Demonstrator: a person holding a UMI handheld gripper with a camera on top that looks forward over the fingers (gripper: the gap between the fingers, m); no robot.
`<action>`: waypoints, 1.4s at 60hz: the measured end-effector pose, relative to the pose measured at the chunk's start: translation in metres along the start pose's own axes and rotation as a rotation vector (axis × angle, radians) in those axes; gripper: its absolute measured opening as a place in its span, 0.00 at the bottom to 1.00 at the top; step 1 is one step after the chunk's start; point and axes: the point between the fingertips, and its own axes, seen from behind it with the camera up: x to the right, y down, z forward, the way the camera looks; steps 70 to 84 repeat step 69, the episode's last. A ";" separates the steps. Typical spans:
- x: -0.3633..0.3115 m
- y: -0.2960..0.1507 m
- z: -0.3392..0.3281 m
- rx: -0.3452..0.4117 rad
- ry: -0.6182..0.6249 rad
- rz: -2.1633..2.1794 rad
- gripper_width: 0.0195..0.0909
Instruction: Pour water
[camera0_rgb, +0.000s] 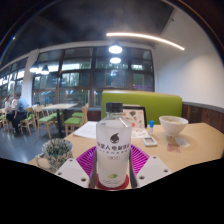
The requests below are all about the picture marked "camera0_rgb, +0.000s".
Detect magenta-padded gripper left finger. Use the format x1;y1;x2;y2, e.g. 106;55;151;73
54;145;99;189

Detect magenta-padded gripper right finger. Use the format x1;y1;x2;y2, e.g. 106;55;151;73
128;143;173;189

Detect clear plastic water bottle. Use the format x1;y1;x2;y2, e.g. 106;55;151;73
95;101;133;189

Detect green speckled white mug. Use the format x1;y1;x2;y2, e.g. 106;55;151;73
34;138;74;174

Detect small flat electronic device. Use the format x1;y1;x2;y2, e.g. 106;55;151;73
142;135;158;148

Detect red printed paper slip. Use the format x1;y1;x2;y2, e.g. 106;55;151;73
166;143;182;154

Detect white paper napkin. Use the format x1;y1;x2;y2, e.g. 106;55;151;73
173;136;192;148

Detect small blue-capped bottle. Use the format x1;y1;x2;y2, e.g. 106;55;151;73
147;119;155;136

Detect white open booklet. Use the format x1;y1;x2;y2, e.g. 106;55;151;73
72;120;98;140

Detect white bowl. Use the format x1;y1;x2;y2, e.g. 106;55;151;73
158;115;189;138

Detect light wooden dining table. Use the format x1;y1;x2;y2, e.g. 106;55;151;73
42;102;79;138

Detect green upholstered bench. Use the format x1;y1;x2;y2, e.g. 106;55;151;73
100;90;184;126

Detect person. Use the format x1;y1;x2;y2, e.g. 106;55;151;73
12;92;30;134
3;95;15;124

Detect round pendant lamps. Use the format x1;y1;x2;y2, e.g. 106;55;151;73
29;43;124;76

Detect long linear ceiling light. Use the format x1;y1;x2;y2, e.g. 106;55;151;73
105;31;186;52

